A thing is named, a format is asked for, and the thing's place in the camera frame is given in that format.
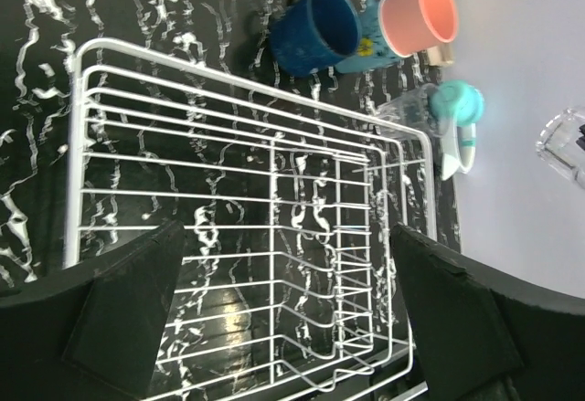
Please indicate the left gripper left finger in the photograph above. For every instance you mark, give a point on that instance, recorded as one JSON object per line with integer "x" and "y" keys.
{"x": 92, "y": 331}

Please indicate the clear glass cup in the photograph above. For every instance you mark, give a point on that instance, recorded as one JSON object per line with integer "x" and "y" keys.
{"x": 420, "y": 109}
{"x": 561, "y": 144}

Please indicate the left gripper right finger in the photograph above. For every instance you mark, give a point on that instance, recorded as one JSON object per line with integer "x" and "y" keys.
{"x": 482, "y": 334}

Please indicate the clear glass cup front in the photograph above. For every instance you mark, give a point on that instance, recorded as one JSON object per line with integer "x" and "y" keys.
{"x": 561, "y": 144}

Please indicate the dark blue mug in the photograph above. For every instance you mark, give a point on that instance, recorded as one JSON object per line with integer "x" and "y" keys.
{"x": 302, "y": 38}

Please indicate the pink plastic cup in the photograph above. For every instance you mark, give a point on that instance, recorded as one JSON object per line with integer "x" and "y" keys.
{"x": 410, "y": 26}

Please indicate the teal cat ear headphones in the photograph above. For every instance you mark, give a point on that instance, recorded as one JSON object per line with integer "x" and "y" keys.
{"x": 457, "y": 106}

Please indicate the white wire dish rack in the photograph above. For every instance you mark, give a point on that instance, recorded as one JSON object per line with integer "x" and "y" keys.
{"x": 288, "y": 288}

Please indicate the light blue mug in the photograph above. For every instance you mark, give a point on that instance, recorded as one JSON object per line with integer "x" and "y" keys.
{"x": 375, "y": 50}

